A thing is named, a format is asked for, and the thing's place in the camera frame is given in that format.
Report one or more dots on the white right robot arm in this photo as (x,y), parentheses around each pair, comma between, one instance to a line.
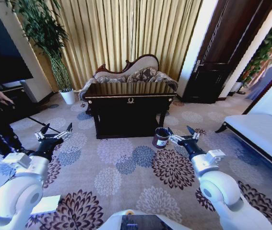
(224,194)

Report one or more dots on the dark wooden door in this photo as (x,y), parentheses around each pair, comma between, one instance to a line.
(224,48)

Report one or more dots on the white robot front shell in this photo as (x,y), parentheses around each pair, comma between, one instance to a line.
(138,220)

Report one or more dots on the dark television stand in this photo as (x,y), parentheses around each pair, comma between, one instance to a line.
(18,92)

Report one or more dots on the dark glossy wooden table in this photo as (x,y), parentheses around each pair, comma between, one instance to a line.
(128,112)

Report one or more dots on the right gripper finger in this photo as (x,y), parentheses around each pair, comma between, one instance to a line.
(194,134)
(174,138)

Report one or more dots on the white plant pot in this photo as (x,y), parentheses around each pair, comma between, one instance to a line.
(67,97)

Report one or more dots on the small dark trash bin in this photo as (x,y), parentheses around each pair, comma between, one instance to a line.
(160,139)

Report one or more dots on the tall green bamboo plant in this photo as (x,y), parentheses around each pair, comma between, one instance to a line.
(44,33)

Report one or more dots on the white paper sheet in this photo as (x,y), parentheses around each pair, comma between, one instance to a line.
(47,204)

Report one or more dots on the white cushioned bench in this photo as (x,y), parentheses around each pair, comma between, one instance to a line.
(260,134)

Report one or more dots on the patterned chaise sofa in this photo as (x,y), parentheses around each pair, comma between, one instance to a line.
(140,72)

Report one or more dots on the large black television screen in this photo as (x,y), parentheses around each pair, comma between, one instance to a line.
(1,52)

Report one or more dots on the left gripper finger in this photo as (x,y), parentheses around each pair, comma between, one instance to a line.
(40,135)
(63,134)

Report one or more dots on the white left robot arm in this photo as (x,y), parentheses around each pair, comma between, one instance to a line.
(13,196)

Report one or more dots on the golden pleated curtain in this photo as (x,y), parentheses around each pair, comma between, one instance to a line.
(126,31)

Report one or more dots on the leafy green trailing plant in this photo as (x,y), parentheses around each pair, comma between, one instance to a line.
(265,50)

